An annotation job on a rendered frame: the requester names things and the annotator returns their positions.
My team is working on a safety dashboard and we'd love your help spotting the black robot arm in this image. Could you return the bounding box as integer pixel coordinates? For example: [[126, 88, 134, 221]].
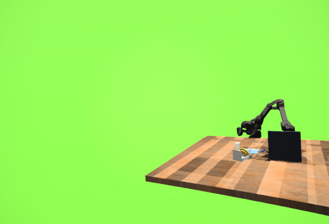
[[241, 98, 295, 131]]

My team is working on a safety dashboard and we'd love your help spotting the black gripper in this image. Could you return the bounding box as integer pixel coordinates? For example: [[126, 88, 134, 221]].
[[236, 127, 261, 139]]

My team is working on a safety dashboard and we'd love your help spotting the yellow plate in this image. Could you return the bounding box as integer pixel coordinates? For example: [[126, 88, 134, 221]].
[[240, 148, 249, 156]]

